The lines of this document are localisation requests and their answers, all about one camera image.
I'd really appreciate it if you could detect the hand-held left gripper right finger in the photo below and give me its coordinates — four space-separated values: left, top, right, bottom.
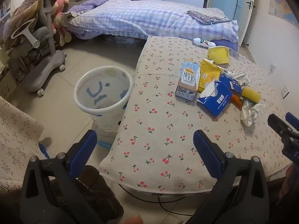
187 129 270 224

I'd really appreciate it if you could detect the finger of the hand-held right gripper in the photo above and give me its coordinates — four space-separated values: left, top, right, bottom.
267 114 295 143
285 112 299 131

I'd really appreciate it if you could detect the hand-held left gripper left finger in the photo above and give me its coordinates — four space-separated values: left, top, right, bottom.
20 129 103 224

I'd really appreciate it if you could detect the white tissue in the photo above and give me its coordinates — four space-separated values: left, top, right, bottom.
241 100 266 126

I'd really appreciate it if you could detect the white plastic waste bin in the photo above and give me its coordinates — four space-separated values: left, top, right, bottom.
74 66 134 133

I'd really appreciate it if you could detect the yellow sponge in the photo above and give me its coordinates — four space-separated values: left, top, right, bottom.
242 87 261 103

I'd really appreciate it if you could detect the orange plastic wrapper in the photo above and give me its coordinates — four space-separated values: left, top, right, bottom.
230 94 244 110

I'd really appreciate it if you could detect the blue tissue box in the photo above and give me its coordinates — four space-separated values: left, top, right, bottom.
197 76 243 117

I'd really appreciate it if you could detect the white wrapper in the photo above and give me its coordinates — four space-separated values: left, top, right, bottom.
232 70 251 85

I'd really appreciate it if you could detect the milk carton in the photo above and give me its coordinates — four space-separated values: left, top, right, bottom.
175 59 201 102

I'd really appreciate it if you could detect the yellow snack packet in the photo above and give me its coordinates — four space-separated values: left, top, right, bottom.
198 59 222 92

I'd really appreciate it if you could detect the yellow paper cup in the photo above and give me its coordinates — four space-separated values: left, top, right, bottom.
207 46 230 65

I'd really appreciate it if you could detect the person's right hand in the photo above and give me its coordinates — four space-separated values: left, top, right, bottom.
277 163 297 206

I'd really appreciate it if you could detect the blue plastic strip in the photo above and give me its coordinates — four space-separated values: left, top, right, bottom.
38 143 51 159

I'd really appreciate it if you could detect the brown fuzzy slipper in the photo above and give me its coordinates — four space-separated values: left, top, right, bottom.
75 165 124 220

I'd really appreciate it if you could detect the cherry print tablecloth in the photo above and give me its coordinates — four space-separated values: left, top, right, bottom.
99 35 298 195

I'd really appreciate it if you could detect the floral print cloth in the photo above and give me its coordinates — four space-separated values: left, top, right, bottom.
0 96 47 192

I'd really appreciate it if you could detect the grey study chair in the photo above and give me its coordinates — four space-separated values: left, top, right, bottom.
10 0 67 96

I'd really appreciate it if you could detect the purple bed sheet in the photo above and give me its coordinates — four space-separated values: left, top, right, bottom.
214 39 238 52

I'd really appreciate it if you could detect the white drink bottle red label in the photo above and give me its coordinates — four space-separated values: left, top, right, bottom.
192 37 216 49

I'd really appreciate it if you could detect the folded plaid cloth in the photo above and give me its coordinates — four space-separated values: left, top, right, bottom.
186 10 232 26

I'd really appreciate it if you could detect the purple plaid duvet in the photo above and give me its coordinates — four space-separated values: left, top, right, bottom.
62 0 239 43

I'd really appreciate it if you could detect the pink plush toy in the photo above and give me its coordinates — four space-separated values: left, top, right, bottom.
51 0 73 47

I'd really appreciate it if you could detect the brown fleece blanket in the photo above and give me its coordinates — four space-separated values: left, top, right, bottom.
3 0 62 50

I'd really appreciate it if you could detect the black cable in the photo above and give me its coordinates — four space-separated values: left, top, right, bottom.
119 184 194 217

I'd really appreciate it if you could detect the wall map poster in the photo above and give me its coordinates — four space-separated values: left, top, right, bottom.
269 0 299 27

